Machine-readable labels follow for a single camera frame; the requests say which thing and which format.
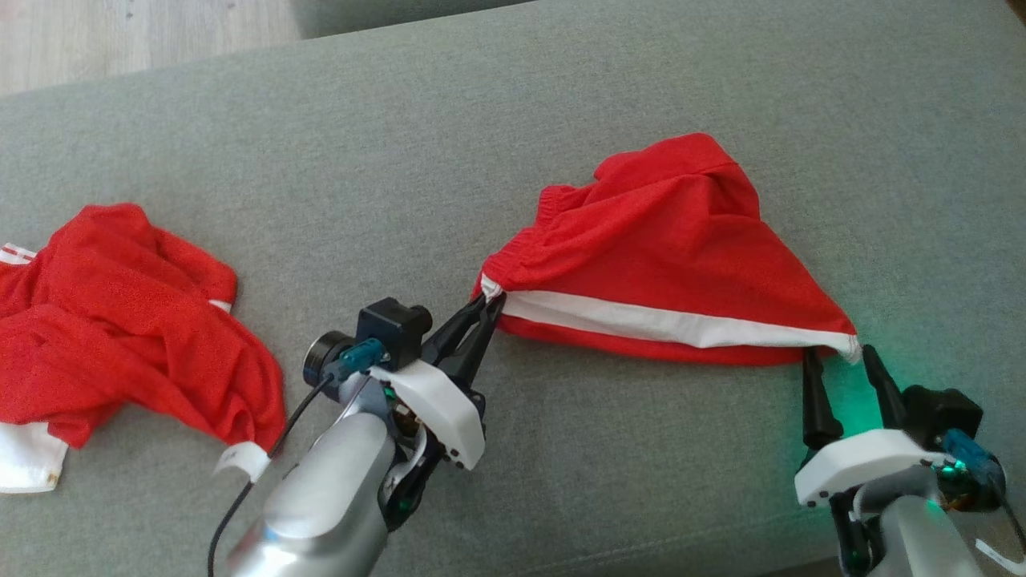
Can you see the small grey sofa cushion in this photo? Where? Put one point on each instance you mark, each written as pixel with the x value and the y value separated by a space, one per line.
pixel 401 14

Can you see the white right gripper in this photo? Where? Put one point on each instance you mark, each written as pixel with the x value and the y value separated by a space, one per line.
pixel 866 461

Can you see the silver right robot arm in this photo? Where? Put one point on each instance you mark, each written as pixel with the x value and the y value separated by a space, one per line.
pixel 922 537

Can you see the red white numbered jersey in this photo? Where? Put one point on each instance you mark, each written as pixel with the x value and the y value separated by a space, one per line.
pixel 120 336

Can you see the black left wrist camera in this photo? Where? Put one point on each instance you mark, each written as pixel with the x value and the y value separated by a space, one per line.
pixel 393 324

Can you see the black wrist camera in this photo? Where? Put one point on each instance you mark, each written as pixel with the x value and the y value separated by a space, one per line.
pixel 393 324
pixel 942 413

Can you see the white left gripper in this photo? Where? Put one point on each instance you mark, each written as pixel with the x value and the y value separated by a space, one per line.
pixel 437 409

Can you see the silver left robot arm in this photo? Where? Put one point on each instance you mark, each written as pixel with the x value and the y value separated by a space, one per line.
pixel 329 497

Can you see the red shorts with white stripe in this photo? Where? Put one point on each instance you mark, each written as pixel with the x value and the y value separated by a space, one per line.
pixel 665 240

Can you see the large grey sofa seat cushion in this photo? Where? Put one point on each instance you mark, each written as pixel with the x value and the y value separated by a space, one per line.
pixel 561 96

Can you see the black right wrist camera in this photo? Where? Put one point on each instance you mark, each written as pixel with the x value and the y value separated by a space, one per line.
pixel 942 413

